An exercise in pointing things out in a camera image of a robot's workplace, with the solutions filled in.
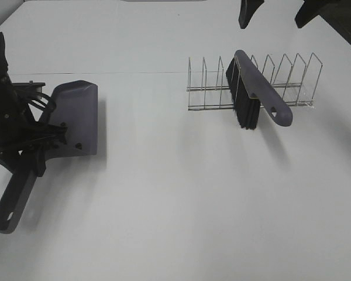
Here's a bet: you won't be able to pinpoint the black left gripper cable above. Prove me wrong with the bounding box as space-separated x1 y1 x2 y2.
26 91 58 114

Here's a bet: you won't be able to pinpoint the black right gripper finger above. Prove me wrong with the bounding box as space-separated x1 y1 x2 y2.
295 0 336 29
238 0 264 29

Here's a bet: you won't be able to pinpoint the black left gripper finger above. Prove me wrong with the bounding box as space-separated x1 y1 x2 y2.
26 123 68 145
17 146 46 177

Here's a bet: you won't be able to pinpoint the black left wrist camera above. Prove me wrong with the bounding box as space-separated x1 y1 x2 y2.
12 81 46 92

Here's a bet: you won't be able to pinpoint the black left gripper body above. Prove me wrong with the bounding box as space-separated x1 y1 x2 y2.
0 31 35 164

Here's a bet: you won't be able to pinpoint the purple hand brush black bristles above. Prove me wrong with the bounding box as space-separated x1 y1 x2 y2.
226 50 293 130

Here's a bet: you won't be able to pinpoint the purple plastic dustpan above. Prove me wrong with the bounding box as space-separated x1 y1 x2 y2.
0 80 98 234

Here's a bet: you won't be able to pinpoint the chrome wire dish rack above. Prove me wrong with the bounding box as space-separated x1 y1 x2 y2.
186 53 324 111

